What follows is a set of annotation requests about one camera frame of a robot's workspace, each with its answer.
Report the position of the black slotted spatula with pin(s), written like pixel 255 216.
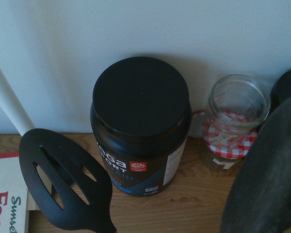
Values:
pixel 70 179

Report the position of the black protein powder tub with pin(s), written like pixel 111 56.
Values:
pixel 140 102

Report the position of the jar with red checked lid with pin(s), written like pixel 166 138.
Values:
pixel 223 155

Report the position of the empty clear glass jar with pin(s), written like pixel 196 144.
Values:
pixel 235 114

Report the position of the white round pole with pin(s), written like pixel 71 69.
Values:
pixel 7 94

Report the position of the black lid at right edge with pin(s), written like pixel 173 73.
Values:
pixel 285 85

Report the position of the white cookbook with red letters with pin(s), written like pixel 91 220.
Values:
pixel 4 194

